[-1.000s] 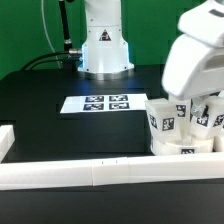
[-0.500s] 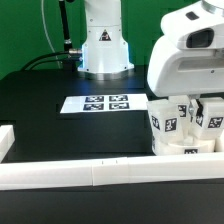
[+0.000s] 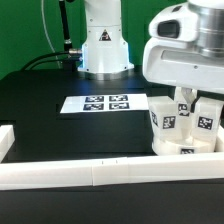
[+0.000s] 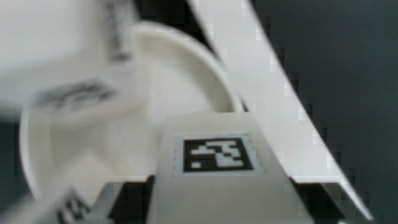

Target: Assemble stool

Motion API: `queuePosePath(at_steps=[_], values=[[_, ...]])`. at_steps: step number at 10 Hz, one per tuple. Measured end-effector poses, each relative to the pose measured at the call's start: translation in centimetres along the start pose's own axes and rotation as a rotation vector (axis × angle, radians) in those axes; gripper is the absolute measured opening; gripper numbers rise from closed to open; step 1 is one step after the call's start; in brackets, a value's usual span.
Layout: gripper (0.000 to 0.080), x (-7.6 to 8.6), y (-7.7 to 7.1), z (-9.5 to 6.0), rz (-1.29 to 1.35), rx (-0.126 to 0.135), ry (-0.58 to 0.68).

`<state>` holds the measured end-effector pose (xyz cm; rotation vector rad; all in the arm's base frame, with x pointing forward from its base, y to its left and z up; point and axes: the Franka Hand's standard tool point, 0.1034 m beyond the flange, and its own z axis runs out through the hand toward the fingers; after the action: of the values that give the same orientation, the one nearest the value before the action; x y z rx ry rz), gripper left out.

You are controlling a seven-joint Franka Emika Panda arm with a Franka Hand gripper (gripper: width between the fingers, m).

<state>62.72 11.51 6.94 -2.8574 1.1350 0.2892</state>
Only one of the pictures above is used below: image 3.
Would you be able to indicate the white round stool seat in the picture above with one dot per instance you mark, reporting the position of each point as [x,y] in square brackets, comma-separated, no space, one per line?
[189,146]

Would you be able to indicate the white marker sheet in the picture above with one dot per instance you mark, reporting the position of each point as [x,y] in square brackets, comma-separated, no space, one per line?
[104,103]

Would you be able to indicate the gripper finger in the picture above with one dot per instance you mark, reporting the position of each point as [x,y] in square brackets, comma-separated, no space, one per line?
[189,98]

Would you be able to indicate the white U-shaped fence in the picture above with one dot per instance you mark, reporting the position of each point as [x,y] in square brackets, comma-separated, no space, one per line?
[104,171]

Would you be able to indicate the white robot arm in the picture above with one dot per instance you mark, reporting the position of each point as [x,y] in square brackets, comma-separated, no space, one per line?
[105,53]

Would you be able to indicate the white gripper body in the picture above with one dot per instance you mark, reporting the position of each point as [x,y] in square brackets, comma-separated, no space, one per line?
[186,47]

